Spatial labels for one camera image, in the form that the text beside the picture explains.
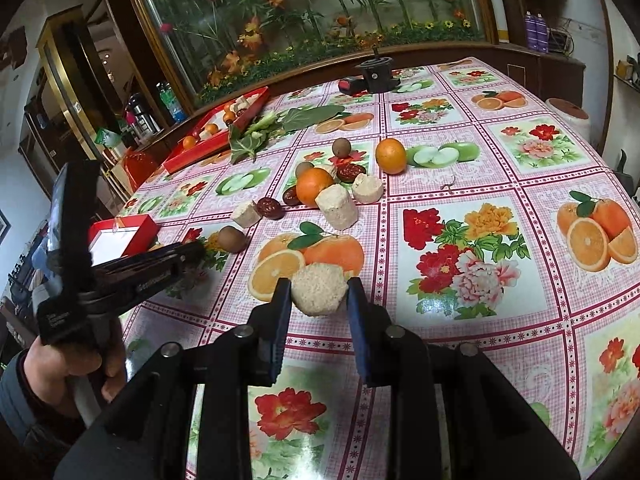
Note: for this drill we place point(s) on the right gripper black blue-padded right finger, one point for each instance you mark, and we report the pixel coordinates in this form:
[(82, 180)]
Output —
[(389, 355)]

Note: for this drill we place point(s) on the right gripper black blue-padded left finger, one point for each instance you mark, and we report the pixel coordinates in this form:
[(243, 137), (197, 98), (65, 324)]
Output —
[(249, 355)]

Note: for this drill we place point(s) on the beige hexagonal cake piece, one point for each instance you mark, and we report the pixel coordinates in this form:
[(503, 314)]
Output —
[(318, 289)]

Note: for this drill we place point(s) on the far red tray with fruits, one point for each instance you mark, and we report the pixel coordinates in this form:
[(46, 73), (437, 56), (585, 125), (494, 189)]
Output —
[(211, 133)]

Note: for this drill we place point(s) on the person's left hand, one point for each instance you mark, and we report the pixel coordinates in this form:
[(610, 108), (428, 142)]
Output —
[(47, 368)]

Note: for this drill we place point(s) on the near red tray white inside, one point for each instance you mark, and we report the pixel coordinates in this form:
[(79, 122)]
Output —
[(121, 237)]

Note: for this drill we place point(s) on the brown kiwi front left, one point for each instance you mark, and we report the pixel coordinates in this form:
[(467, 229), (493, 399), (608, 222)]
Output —
[(231, 240)]

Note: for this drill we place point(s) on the brown kiwi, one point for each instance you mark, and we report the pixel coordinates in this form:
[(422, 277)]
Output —
[(231, 240), (341, 147), (302, 167)]

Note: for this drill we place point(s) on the red plastic bag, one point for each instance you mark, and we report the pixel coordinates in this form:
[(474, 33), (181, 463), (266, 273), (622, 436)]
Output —
[(138, 167)]

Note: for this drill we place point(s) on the small beige cake piece left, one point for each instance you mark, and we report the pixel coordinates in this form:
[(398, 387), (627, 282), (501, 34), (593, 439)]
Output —
[(246, 215)]

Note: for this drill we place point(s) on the dark red jujube left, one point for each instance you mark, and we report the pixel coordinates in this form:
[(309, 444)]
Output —
[(270, 208)]

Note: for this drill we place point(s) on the dark red jujube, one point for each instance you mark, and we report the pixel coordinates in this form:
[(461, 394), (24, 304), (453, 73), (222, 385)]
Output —
[(347, 173), (290, 198), (270, 208)]

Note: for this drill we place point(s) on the dark blue jacket sleeve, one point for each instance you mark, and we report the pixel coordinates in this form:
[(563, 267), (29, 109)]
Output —
[(34, 437)]

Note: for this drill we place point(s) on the large beige cake cylinder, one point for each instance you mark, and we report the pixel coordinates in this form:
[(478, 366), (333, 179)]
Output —
[(338, 207)]

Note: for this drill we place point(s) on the floral fruit print tablecloth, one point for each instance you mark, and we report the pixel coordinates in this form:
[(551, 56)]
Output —
[(533, 255)]

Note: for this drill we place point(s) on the dark red jujube middle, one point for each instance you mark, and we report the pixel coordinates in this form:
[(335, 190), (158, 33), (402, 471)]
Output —
[(290, 198)]

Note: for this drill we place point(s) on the steel thermos flask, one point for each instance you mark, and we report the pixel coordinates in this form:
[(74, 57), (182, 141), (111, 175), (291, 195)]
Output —
[(140, 117)]

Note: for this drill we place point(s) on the small twig on table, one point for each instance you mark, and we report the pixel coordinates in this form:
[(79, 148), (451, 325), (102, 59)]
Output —
[(447, 186)]

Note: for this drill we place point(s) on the orange near centre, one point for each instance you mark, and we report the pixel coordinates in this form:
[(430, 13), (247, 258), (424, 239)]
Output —
[(310, 184)]

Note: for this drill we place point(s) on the orange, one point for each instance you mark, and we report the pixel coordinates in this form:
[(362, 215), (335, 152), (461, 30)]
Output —
[(391, 156), (310, 184)]

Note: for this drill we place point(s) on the dark red jujube right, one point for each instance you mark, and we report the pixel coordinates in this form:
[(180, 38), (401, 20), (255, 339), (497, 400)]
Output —
[(347, 173)]

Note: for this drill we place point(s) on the brown kiwi middle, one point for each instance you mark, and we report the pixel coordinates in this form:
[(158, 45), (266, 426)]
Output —
[(302, 167)]

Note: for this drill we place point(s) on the orange on right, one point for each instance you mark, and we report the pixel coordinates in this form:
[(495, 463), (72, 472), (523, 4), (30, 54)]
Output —
[(391, 156)]

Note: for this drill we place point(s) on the green leafy vegetable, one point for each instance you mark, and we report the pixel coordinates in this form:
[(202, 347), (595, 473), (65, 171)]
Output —
[(248, 143)]

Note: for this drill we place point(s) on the brown kiwi far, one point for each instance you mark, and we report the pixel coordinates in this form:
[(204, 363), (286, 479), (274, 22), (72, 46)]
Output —
[(341, 147)]

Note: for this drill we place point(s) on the green plastic bottle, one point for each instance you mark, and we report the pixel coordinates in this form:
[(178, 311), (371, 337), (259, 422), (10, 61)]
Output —
[(168, 97)]

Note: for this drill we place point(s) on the small red black box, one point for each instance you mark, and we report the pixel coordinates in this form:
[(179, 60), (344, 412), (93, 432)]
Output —
[(351, 86)]

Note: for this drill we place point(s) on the black round stand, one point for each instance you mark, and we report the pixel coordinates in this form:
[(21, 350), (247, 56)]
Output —
[(377, 72)]

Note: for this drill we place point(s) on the flower mural glass panel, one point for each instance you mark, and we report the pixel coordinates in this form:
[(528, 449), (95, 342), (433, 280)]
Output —
[(210, 48)]

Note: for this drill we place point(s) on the white stool red top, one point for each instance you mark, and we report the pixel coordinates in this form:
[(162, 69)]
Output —
[(575, 116)]

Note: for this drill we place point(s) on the purple bottles pair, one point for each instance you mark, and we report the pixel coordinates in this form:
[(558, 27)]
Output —
[(537, 32)]

